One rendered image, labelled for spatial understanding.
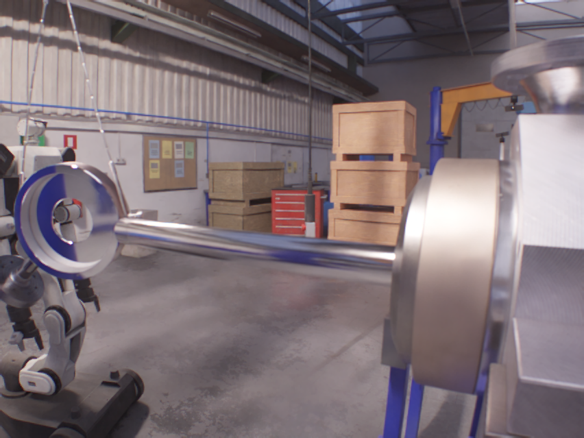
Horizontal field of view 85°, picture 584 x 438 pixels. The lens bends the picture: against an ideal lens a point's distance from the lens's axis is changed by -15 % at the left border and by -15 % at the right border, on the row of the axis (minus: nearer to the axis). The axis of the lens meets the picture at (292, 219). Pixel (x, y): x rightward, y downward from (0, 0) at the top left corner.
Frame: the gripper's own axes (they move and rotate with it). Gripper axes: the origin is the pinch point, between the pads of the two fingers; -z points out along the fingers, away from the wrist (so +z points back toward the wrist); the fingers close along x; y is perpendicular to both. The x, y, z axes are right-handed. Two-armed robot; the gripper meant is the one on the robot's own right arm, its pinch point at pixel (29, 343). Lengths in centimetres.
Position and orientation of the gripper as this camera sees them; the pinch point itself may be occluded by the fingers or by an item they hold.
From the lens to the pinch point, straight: 177.1
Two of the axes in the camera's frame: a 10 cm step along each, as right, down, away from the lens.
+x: 9.8, -1.9, -1.0
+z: -2.0, -9.7, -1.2
